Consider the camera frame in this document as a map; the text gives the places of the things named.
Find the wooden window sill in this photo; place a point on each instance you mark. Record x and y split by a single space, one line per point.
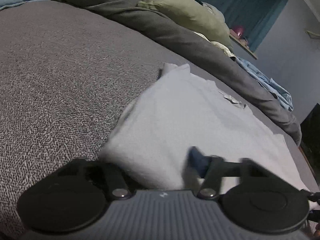
244 47

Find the cream yellow garment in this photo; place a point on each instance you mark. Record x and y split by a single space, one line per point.
225 50

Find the light blue garment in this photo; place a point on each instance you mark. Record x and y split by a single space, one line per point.
280 93

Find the dark grey duvet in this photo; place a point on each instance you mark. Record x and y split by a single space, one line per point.
197 50

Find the grey bed sheet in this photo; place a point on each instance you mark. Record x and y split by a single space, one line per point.
66 76

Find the pink object on sill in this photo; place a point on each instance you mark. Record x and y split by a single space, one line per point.
238 32

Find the beige clothes pile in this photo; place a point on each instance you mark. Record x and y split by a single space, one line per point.
210 15

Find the black television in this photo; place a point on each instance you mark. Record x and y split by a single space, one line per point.
310 137

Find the teal curtain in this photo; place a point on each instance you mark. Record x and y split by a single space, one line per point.
255 16

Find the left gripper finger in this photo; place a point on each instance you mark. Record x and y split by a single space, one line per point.
213 169

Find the light grey sweatshirt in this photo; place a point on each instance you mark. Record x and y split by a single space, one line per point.
181 110

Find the olive green pillow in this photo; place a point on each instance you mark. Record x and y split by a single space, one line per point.
182 12

